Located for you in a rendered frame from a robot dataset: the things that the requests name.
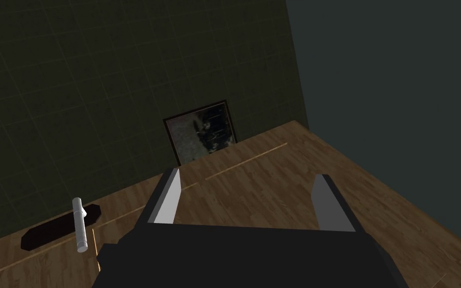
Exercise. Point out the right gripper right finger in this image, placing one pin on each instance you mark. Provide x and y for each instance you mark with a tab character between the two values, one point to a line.
330	208

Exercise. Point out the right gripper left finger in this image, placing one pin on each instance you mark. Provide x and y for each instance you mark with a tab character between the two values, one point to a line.
168	204

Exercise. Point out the dark framed picture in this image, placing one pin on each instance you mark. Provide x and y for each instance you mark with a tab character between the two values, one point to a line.
198	136

